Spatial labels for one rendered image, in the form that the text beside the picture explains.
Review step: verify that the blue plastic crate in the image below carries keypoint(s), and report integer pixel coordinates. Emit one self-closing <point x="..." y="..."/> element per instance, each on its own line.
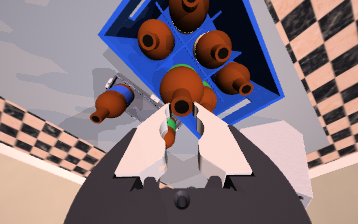
<point x="234" y="17"/>

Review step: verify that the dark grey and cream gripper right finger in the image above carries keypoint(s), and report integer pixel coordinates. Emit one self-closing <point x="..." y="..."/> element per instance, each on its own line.
<point x="225" y="152"/>

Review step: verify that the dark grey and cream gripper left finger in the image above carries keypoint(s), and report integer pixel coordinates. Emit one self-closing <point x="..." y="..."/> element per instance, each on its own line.
<point x="139" y="154"/>

